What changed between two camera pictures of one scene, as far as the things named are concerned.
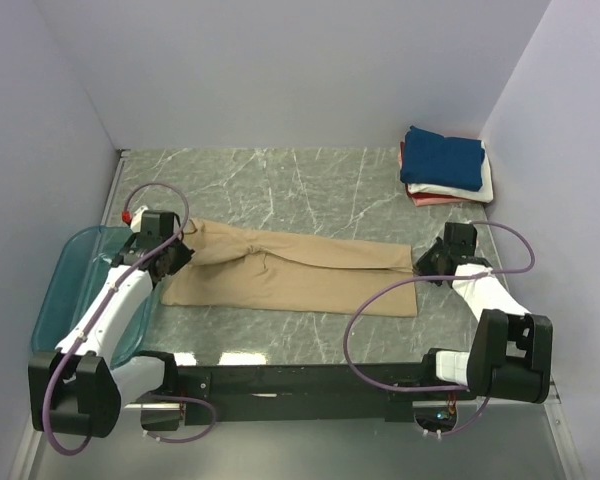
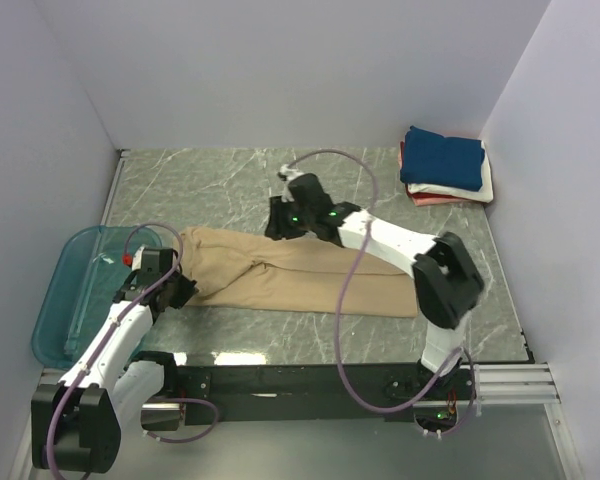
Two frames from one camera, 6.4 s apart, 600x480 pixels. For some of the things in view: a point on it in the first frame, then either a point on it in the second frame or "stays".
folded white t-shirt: x=484 y=195 stays
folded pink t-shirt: x=435 y=201 stays
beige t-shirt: x=241 y=273 stays
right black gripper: x=428 y=262 -> x=280 y=226
